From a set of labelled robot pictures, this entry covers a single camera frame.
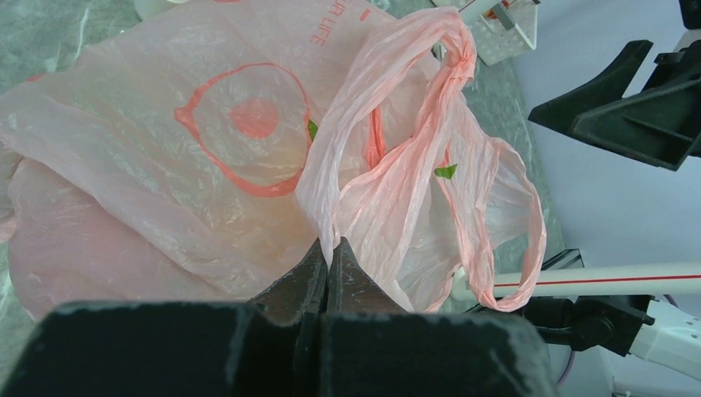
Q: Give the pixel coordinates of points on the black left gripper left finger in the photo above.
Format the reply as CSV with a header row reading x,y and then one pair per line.
x,y
260,347

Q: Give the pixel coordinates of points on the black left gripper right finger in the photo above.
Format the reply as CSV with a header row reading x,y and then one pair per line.
x,y
366,345

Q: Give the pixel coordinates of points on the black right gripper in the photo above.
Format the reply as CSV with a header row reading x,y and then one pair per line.
x,y
659,127

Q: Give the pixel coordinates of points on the pink plastic bag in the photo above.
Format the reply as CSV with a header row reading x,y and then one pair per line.
x,y
198,155

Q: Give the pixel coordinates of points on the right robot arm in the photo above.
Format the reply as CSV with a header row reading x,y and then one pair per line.
x,y
620,312

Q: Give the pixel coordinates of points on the white plastic basket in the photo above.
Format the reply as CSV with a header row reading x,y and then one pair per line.
x,y
502,29

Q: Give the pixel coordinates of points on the white PVC pipe frame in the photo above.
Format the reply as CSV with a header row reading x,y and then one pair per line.
x,y
580,279

